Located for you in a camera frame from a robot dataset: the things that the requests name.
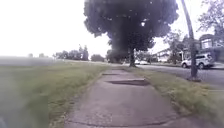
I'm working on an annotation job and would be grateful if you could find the round bush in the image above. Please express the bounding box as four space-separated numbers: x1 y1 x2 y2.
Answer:
90 53 105 63

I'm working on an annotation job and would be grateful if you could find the grass verge strip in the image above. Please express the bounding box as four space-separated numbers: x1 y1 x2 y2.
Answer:
123 65 224 124

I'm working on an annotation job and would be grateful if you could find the utility pole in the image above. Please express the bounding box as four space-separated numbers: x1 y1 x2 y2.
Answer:
179 0 202 83

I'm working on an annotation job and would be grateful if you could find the grey asphalt road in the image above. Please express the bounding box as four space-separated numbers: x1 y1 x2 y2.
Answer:
136 63 224 88

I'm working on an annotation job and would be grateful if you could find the row of distant trees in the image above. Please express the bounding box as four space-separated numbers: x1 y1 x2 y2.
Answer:
53 44 91 62

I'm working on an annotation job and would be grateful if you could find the grey concrete sidewalk path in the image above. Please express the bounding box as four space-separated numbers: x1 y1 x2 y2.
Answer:
63 68 208 128

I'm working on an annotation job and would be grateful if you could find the white car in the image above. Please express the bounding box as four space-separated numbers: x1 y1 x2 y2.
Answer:
180 53 216 70

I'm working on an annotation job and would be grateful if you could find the large dark tree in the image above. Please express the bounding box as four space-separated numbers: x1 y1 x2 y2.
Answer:
83 0 180 68

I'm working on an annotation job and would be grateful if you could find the vehicle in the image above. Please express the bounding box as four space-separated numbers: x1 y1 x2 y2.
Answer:
134 59 149 66

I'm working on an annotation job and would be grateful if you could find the grass field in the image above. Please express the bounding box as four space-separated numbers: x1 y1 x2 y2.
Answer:
0 56 111 128

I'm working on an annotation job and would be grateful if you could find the dark house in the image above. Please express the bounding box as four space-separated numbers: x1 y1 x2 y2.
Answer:
198 33 224 63

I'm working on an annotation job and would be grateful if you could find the white house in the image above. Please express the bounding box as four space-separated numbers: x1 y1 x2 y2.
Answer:
153 48 174 64

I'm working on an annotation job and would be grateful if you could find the small tree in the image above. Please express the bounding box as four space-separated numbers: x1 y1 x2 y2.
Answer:
166 29 188 65

